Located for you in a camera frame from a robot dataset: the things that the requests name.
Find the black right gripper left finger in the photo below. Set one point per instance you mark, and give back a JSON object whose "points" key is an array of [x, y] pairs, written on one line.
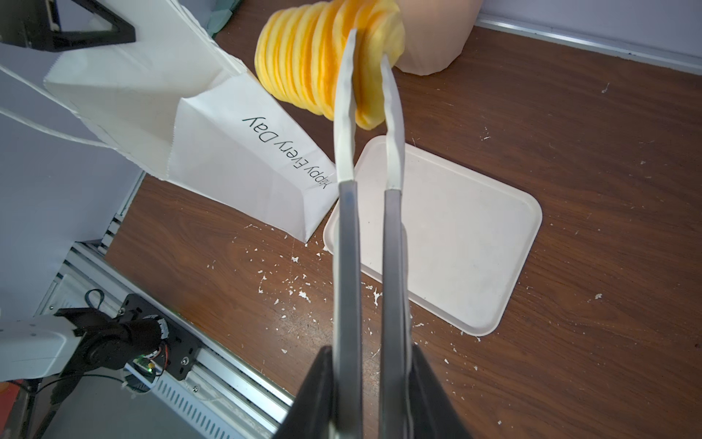
{"points": [[310, 414]]}

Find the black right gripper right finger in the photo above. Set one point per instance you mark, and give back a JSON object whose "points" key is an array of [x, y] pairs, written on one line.
{"points": [[432, 413]]}

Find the metal tongs with white tips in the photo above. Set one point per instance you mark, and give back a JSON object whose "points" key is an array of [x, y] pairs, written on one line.
{"points": [[395, 366]]}

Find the white printed paper gift bag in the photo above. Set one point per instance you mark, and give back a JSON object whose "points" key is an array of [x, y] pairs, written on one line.
{"points": [[185, 111]]}

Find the long ridged bread front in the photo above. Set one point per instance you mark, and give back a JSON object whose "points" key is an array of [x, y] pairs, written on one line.
{"points": [[299, 54]]}

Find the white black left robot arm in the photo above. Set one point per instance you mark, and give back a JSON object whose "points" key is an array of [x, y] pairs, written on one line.
{"points": [[73, 341]]}

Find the beige rectangular tray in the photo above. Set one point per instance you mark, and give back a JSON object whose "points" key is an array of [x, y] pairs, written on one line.
{"points": [[469, 235]]}

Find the mint green hand brush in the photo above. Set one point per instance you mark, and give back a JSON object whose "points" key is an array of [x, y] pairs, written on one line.
{"points": [[221, 15]]}

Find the potted plant in pink pot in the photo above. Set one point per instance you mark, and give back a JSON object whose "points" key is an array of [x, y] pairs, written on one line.
{"points": [[436, 32]]}

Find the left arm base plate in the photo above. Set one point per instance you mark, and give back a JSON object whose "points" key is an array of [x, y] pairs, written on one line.
{"points": [[170, 347]]}

